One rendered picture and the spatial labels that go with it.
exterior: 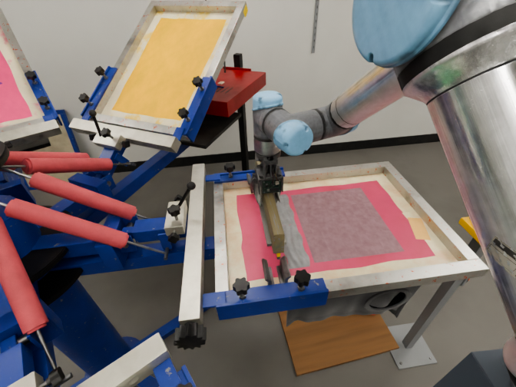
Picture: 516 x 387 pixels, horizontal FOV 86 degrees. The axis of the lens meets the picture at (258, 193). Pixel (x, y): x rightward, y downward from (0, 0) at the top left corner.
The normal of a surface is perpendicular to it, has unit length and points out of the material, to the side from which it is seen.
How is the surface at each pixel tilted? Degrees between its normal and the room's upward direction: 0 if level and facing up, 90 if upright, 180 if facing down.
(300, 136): 90
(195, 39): 32
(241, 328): 0
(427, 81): 122
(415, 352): 0
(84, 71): 90
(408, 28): 85
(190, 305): 0
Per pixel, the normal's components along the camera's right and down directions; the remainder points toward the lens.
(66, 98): 0.13, 0.62
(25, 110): 0.30, -0.40
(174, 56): -0.22, -0.34
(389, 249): -0.03, -0.77
